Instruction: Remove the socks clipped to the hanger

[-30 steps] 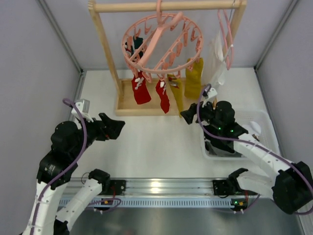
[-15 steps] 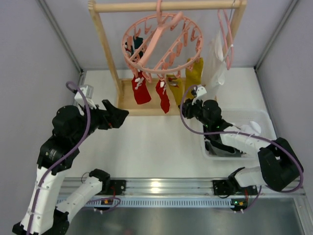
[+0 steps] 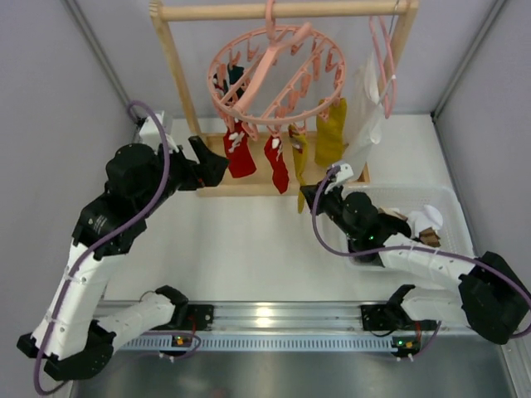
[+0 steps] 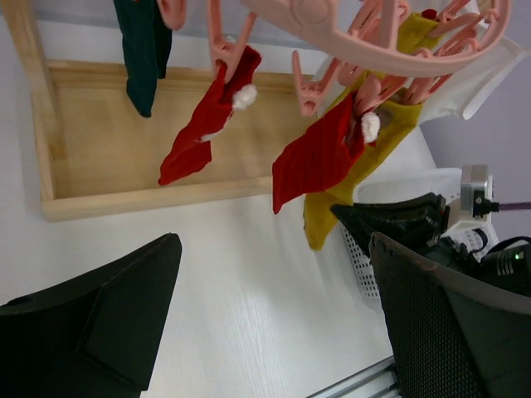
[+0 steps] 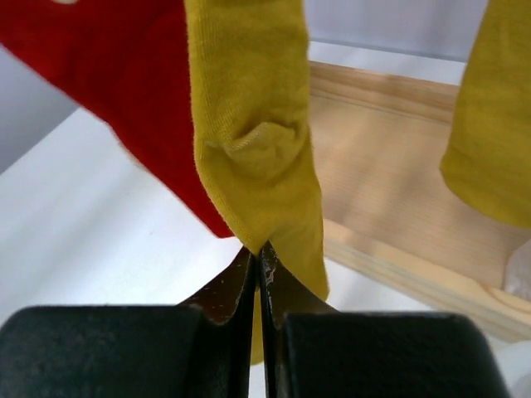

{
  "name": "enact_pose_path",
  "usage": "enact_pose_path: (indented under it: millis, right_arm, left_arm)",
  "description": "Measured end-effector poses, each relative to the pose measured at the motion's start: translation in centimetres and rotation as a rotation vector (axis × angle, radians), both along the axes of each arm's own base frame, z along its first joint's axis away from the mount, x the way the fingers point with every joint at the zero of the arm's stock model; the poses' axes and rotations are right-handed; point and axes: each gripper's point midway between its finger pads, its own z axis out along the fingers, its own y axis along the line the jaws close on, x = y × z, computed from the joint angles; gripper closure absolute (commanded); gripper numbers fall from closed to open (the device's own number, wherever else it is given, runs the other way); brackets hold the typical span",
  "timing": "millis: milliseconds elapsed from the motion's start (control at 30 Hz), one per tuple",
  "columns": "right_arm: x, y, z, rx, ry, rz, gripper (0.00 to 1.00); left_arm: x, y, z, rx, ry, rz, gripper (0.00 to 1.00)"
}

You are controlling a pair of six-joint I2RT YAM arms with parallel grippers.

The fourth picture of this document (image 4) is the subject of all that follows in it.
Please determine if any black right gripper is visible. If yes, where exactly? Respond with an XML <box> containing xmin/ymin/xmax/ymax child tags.
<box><xmin>330</xmin><ymin>192</ymin><xmax>530</xmax><ymax>297</ymax></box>

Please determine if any white cloth garment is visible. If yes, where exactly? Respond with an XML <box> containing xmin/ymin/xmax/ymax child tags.
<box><xmin>310</xmin><ymin>36</ymin><xmax>531</xmax><ymax>121</ymax></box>

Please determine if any pink round clip hanger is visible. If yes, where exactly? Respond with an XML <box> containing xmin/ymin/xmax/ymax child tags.
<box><xmin>157</xmin><ymin>0</ymin><xmax>514</xmax><ymax>117</ymax></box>

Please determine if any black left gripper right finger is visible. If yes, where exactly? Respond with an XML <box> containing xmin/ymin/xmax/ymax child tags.
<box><xmin>369</xmin><ymin>233</ymin><xmax>530</xmax><ymax>397</ymax></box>

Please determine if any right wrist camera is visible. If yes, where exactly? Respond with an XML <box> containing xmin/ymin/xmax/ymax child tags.
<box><xmin>460</xmin><ymin>164</ymin><xmax>499</xmax><ymax>219</ymax></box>

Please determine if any wooden clothes rack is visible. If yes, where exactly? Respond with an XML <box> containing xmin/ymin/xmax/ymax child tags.
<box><xmin>1</xmin><ymin>1</ymin><xmax>310</xmax><ymax>221</ymax></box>

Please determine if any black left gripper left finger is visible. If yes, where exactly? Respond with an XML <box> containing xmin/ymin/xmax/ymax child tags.
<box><xmin>1</xmin><ymin>233</ymin><xmax>183</xmax><ymax>397</ymax></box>

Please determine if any yellow sock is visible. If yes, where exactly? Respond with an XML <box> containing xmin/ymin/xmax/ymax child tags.
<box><xmin>303</xmin><ymin>8</ymin><xmax>440</xmax><ymax>251</ymax></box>

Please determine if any dark green sock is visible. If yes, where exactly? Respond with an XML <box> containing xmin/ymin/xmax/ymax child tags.
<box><xmin>113</xmin><ymin>0</ymin><xmax>173</xmax><ymax>118</ymax></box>

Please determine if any red sock with pompom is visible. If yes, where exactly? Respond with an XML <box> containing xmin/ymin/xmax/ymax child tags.
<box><xmin>272</xmin><ymin>90</ymin><xmax>381</xmax><ymax>214</ymax></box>
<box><xmin>158</xmin><ymin>46</ymin><xmax>261</xmax><ymax>186</ymax></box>

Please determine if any white perforated plastic basket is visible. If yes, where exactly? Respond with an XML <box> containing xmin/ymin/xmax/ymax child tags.
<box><xmin>330</xmin><ymin>165</ymin><xmax>499</xmax><ymax>307</ymax></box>

